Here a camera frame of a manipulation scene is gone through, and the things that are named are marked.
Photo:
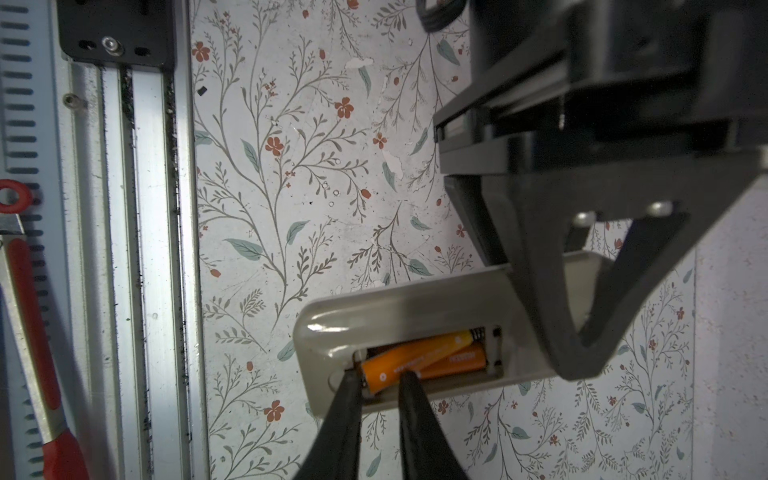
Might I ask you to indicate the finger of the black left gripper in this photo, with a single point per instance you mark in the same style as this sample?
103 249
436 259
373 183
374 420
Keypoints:
474 222

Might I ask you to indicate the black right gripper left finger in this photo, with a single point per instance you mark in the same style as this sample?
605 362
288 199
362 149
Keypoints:
335 452

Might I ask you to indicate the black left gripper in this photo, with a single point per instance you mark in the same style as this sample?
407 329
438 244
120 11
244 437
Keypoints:
560 83

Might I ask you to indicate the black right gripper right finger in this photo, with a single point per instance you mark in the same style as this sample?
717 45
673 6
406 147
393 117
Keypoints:
425 452

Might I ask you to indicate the orange AA battery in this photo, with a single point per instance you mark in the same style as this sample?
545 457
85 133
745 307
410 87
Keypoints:
467 360
385 369

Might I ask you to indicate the white universal AC remote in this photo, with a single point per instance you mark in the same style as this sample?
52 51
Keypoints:
332 335

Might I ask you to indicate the red handled tongs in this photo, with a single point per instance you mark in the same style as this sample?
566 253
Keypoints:
62 455

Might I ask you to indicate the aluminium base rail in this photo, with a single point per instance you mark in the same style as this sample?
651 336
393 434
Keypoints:
97 121

